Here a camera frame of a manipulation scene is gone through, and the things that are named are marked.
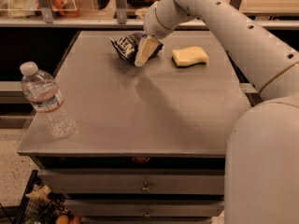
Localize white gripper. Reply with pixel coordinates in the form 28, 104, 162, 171
135, 2, 173, 67

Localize blue chip bag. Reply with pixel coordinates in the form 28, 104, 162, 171
110, 33, 164, 65

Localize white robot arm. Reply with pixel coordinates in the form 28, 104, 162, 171
144, 0, 299, 224

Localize clear plastic water bottle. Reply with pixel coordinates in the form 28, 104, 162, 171
20, 62, 76, 139

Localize yellow sponge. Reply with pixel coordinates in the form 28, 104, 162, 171
172, 47, 209, 67

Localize grey drawer cabinet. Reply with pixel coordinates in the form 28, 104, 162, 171
18, 31, 249, 224

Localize clear plastic bin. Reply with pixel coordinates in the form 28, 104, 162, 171
0, 0, 79, 18

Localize upper grey drawer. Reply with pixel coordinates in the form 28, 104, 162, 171
38, 169, 224, 195

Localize grey drawer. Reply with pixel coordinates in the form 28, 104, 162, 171
66, 200, 224, 217
38, 169, 224, 195

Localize lower grey drawer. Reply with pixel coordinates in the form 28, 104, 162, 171
66, 200, 224, 217

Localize grey metal shelf rail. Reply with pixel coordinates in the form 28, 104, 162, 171
0, 17, 299, 30

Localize black wire basket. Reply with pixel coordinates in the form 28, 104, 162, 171
13, 170, 82, 224

